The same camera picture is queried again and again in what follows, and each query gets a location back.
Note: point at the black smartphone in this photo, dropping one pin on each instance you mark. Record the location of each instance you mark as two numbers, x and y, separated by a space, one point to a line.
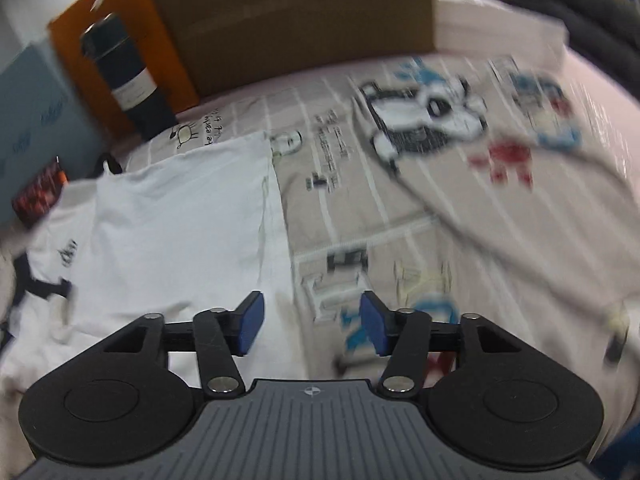
40 192

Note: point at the black office chair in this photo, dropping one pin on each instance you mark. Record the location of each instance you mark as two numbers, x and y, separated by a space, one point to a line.
590 20

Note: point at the large light blue box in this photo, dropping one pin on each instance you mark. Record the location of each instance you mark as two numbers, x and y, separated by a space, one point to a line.
35 110

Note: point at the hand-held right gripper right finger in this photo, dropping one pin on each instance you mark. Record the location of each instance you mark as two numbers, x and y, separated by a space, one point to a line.
372 322

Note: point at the white flat box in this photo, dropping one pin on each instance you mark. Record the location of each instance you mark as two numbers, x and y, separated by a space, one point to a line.
495 20

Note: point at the brown cardboard box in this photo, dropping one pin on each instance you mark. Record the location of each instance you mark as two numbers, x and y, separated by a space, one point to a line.
300 20

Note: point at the orange cardboard box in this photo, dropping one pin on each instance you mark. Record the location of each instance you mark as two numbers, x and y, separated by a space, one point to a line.
155 60

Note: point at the dark blue vacuum bottle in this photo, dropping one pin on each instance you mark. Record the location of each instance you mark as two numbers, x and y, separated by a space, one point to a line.
130 80

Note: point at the white t-shirt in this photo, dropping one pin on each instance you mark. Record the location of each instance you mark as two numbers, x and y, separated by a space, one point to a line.
175 220

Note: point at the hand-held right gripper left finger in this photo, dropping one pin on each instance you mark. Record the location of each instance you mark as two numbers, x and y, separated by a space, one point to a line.
250 322

